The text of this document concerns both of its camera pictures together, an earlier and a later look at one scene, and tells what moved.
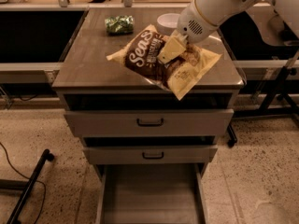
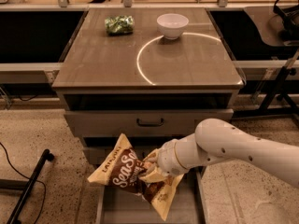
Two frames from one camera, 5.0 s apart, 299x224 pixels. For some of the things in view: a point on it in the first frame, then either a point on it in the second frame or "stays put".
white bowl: (167, 23) stays put
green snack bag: (120, 25) stays put
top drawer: (135, 123) stays put
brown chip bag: (176, 77) to (122, 168)
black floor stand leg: (24, 186) stays put
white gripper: (192, 24) to (166, 159)
